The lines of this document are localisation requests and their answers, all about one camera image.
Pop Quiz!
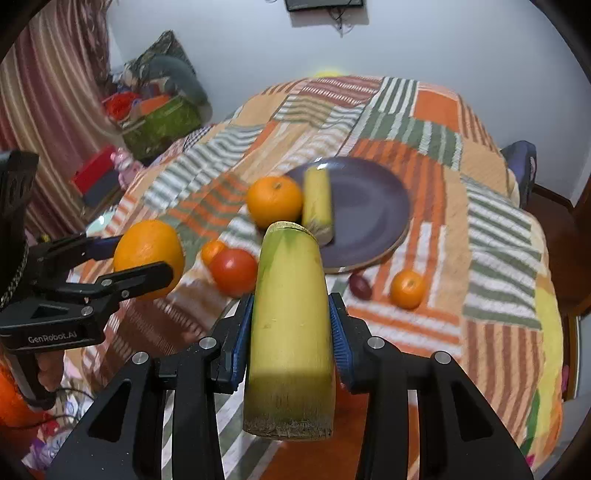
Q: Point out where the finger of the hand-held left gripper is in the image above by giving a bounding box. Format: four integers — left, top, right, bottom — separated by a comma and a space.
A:
28, 233, 124, 274
41, 261, 174, 309

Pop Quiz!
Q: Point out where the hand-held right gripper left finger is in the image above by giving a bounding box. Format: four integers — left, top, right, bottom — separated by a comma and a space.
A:
44, 292, 256, 480

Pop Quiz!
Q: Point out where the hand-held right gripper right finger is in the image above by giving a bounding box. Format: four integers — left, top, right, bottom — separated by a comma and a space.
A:
327, 292, 534, 480

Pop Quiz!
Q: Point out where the large orange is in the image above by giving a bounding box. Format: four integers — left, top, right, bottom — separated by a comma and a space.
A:
113, 220, 185, 301

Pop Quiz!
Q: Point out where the purple plate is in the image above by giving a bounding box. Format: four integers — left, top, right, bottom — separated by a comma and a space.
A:
281, 156, 412, 274

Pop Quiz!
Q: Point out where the person's left hand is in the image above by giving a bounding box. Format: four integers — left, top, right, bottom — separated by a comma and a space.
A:
36, 354, 64, 393

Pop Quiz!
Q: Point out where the dark purple fruit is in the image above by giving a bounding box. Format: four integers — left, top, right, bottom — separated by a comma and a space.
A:
348, 273, 373, 299

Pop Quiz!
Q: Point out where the red box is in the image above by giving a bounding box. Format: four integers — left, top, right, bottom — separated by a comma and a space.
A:
71, 147, 122, 208

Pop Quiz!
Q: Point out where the red tomato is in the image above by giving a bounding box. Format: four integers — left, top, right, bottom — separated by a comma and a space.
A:
210, 248, 259, 297

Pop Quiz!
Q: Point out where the small tangerine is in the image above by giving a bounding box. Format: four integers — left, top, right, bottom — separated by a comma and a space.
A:
201, 240, 227, 267
390, 270, 427, 310

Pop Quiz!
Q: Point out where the striped patchwork blanket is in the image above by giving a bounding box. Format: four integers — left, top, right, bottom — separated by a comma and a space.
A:
28, 75, 565, 480

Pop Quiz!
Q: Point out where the green patterned bag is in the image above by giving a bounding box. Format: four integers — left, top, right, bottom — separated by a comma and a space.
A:
121, 95, 204, 160

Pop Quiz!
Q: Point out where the striped curtain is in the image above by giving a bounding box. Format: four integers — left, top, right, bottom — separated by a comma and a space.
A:
0, 0, 122, 241

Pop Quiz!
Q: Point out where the round orange with stem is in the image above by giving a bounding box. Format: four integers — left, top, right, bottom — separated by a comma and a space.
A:
246, 176, 304, 230

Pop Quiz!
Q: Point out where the blue chair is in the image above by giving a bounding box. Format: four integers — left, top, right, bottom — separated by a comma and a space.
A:
501, 141, 537, 208

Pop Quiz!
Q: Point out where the wall-mounted black device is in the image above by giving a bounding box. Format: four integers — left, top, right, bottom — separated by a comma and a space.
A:
284, 0, 365, 13

